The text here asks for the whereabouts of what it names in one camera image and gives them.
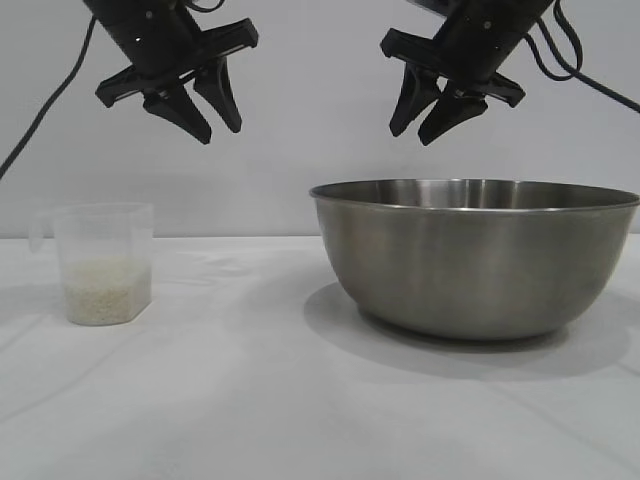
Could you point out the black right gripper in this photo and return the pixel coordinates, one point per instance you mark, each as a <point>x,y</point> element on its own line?
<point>475,45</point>

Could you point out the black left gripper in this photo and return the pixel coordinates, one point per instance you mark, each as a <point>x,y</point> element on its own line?
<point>150,40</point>

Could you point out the clear plastic measuring cup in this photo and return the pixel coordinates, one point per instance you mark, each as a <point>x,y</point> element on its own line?
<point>100,235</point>

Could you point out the stainless steel mixing bowl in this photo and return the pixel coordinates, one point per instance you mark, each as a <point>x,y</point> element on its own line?
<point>475,270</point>

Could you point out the white uncooked rice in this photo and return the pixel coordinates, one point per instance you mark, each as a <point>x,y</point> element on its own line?
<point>105,295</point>

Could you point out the white tablecloth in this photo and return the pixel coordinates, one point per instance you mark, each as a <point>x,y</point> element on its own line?
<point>225,400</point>

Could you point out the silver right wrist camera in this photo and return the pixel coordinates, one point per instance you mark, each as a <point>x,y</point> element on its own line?
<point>430,3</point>

